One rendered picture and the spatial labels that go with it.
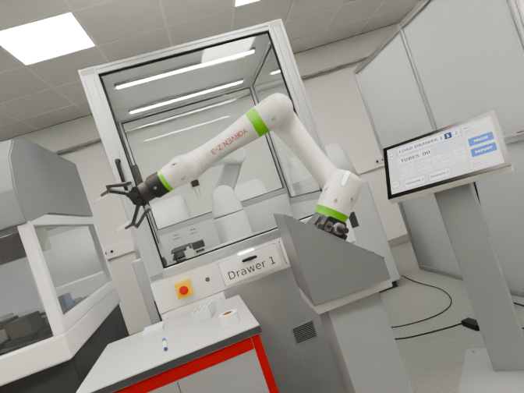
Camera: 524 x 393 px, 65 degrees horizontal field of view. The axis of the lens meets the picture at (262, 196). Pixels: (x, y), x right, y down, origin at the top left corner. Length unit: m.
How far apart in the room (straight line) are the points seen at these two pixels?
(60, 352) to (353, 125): 4.59
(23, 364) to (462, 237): 1.92
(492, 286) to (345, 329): 0.87
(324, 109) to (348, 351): 4.32
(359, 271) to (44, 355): 1.23
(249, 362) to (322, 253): 0.44
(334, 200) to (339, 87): 4.26
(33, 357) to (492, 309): 1.95
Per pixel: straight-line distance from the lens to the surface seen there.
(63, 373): 1.97
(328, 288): 1.43
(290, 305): 2.09
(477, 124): 2.11
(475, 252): 2.14
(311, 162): 1.75
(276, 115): 1.64
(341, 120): 5.61
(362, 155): 5.62
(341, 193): 1.53
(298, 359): 2.17
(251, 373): 1.51
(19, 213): 1.86
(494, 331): 2.27
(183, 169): 1.55
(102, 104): 2.11
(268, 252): 2.02
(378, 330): 1.60
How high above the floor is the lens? 1.16
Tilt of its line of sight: level
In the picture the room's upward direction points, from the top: 19 degrees counter-clockwise
